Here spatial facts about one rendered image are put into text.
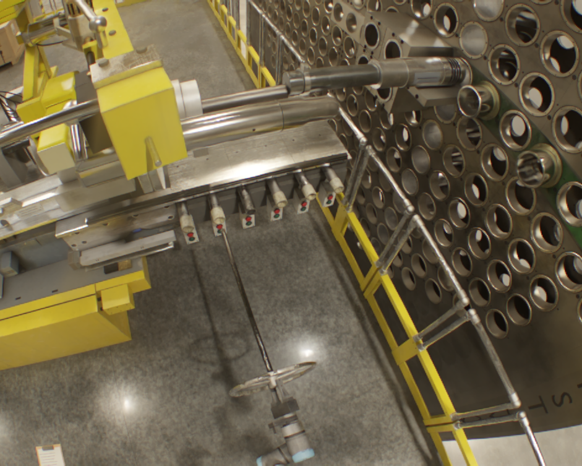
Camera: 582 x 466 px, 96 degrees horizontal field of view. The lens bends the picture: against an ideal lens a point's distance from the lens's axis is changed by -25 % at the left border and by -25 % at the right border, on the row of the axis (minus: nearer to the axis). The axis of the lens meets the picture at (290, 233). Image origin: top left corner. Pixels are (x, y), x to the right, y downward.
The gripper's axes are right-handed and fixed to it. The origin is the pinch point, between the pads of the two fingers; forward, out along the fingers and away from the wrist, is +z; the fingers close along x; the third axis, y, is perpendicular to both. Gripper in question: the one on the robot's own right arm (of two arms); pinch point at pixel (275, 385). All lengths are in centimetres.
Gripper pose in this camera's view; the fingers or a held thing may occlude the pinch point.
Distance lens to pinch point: 148.2
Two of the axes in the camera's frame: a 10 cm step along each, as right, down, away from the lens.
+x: 5.4, -6.0, -6.0
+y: 7.7, 0.5, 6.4
